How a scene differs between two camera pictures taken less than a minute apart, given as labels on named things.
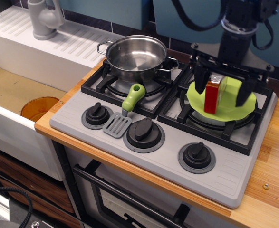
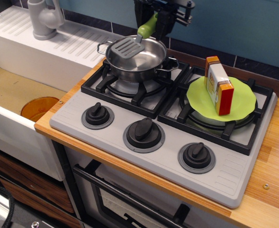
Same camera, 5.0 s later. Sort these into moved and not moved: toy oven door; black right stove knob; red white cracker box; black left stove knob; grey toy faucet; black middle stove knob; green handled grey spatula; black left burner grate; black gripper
Moved: black gripper; green handled grey spatula; red white cracker box
Not moved: grey toy faucet; black left stove knob; black left burner grate; black middle stove knob; toy oven door; black right stove knob
